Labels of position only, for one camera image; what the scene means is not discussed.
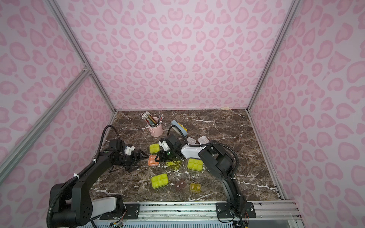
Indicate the coloured pencils bundle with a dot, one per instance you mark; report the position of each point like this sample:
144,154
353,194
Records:
152,121

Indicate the small yellow pillbox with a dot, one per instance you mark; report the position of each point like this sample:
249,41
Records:
195,187

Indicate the white pillbox green lid front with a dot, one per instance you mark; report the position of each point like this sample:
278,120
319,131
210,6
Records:
159,181

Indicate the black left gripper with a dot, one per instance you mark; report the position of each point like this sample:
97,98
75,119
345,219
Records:
134,156

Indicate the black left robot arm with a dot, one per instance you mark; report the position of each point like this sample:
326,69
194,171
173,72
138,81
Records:
70,204

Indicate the white pillbox green lid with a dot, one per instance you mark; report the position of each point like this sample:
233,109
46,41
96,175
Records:
154,148
191,140
159,181
173,164
195,164

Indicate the aluminium front rail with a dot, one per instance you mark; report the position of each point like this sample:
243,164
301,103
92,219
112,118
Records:
192,214

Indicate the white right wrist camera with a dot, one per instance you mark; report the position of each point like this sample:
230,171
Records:
164,145

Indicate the orange square pillbox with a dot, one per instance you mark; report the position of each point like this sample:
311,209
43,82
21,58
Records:
152,161

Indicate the blue grey stapler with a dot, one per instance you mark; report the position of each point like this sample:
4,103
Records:
183,129

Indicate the pink pencil cup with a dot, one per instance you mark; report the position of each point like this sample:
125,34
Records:
156,131

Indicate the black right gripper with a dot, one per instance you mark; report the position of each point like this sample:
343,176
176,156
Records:
164,152

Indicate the white pillbox yellow lid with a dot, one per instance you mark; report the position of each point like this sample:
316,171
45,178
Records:
203,140

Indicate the small dark red pillbox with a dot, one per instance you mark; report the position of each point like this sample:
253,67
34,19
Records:
179,185

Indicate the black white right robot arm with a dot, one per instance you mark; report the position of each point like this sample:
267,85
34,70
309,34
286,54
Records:
219,159

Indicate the white pillbox green lid back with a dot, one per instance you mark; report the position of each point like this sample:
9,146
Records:
191,140

